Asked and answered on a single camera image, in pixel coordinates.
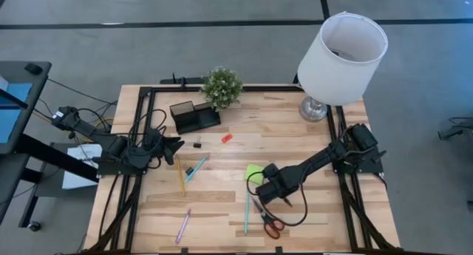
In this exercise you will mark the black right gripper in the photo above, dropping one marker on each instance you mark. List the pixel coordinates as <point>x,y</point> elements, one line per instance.
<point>277,186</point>

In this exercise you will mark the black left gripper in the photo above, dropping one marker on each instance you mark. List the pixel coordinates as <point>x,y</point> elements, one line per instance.
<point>153,140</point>

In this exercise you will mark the yellow pencil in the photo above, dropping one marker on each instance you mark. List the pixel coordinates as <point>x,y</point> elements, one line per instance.
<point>180,177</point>

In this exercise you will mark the light blue pen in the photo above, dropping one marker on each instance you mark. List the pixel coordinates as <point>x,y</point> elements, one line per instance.
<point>197,167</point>

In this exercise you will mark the teal pen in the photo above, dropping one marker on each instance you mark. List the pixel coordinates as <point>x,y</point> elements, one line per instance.
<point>247,214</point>

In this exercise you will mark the green sticky note pad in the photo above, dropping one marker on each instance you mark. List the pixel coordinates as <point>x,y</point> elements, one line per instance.
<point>252,172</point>

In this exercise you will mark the orange eraser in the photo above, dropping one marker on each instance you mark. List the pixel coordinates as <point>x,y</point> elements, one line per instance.
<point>226,138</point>

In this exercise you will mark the purple pen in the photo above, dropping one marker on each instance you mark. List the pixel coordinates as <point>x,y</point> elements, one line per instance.
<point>183,226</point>

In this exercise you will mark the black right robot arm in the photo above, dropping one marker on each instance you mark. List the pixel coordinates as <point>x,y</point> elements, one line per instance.
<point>325,157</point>

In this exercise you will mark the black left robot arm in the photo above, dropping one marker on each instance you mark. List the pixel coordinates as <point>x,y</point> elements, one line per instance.
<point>88,131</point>

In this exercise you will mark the black mesh desk organizer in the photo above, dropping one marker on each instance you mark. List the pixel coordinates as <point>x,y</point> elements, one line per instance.
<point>199,122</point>

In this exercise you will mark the green potted plant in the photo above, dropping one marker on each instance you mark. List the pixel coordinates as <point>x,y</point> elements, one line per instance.
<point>221,86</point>

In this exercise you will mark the white paper sheet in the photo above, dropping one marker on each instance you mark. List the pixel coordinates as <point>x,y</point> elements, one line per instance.
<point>79,173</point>

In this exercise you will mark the white shade table lamp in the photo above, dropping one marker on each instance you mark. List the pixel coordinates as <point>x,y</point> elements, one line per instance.
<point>340,77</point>

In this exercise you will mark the dark side desk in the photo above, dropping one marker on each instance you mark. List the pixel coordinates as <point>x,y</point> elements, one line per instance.
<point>37,85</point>

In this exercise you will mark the black caster wheel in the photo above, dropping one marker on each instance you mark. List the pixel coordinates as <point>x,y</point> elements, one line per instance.
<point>34,225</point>

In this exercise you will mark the black computer mouse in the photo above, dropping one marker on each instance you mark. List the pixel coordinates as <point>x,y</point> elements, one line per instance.
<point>33,68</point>

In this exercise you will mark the blue screen monitor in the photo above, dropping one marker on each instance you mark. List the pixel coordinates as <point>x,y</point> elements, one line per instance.
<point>13,111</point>

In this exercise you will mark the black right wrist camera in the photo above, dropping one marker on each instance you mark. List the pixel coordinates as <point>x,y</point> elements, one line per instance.
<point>271,170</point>

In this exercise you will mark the black antenna bracket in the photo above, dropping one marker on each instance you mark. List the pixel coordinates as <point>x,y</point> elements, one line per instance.
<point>184,80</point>

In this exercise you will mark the black aluminium table frame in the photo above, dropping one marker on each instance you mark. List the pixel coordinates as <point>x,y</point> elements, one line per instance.
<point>258,88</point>

